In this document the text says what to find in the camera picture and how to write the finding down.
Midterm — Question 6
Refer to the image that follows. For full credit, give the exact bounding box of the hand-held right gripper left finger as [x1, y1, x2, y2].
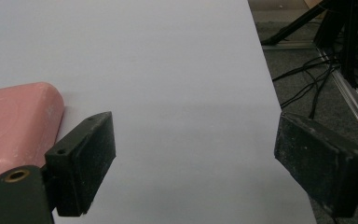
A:
[44, 111, 117, 217]

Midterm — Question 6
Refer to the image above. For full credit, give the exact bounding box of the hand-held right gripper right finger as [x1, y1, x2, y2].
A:
[273, 111, 358, 218]

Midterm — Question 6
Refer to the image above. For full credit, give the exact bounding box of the pink soap bar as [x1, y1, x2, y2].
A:
[0, 81, 65, 203]

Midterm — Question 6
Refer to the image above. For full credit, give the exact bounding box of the black stand leg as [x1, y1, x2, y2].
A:
[260, 0, 332, 47]

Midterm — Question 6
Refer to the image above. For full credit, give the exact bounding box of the black cable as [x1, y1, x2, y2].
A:
[280, 63, 339, 120]
[271, 54, 335, 83]

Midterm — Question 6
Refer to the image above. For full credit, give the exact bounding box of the aluminium frame rail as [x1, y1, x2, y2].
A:
[315, 46, 358, 153]

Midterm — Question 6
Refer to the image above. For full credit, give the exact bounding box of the black stand post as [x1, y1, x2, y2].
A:
[338, 0, 358, 89]

